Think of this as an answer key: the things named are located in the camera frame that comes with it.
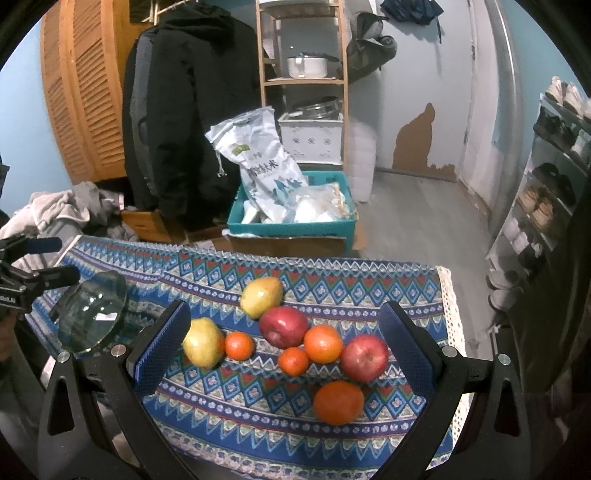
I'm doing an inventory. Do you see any dark glass bowl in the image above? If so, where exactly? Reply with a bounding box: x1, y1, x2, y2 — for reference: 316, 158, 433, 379
50, 271, 128, 355

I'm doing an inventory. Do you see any red apple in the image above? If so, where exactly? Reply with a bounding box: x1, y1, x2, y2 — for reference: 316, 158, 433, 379
341, 334, 389, 383
259, 306, 308, 349

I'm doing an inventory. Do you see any small orange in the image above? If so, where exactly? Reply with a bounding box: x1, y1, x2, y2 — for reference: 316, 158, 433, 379
277, 347, 310, 377
225, 332, 256, 361

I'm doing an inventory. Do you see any large orange front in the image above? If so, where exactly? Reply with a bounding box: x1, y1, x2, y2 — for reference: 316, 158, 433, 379
312, 380, 365, 426

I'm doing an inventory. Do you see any medium orange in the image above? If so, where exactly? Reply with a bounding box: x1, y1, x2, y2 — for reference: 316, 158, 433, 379
304, 324, 344, 364

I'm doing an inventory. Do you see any yellow pear back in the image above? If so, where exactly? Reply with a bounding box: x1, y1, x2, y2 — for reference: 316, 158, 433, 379
239, 276, 283, 319

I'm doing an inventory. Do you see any pile of grey clothes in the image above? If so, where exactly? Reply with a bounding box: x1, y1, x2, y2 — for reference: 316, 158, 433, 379
1, 181, 138, 272

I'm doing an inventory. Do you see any blue patterned tablecloth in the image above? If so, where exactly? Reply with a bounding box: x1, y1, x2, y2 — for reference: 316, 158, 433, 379
25, 234, 475, 480

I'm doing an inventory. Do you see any wooden box on floor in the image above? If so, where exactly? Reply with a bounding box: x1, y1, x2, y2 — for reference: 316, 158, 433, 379
121, 210, 186, 244

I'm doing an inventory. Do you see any teal plastic crate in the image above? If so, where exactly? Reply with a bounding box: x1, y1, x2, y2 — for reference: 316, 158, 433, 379
228, 170, 358, 250

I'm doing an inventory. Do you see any clear plastic bag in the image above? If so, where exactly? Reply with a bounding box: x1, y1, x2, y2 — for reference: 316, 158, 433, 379
284, 182, 358, 224

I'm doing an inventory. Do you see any wooden louvered door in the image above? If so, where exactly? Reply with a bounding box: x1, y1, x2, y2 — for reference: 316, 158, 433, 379
40, 0, 147, 183

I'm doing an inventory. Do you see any shoe rack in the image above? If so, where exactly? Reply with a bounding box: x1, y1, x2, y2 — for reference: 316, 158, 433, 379
486, 76, 590, 313

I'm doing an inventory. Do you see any white patterned storage box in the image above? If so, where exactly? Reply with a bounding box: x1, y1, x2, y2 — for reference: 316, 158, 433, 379
279, 114, 342, 165

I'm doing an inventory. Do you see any white rice bag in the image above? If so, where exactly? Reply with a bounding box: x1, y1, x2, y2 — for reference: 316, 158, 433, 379
205, 107, 308, 223

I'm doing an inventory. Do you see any black hanging jacket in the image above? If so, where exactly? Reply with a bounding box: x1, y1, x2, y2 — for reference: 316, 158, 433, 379
122, 1, 260, 232

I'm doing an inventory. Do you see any metal steamer pot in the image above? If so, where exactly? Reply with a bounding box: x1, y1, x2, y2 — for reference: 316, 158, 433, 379
287, 96, 342, 120

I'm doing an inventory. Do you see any grey hanging bag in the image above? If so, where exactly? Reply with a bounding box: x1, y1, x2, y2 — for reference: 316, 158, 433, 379
346, 11, 398, 84

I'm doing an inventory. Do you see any white cooking pot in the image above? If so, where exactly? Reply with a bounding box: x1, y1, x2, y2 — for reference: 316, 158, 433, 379
287, 52, 339, 79

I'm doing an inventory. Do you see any dark blue hanging cloth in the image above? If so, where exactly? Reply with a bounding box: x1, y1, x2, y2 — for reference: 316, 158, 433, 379
380, 0, 444, 26

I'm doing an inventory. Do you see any wooden shelf rack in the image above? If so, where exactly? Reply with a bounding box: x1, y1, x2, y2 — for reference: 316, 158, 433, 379
254, 1, 349, 170

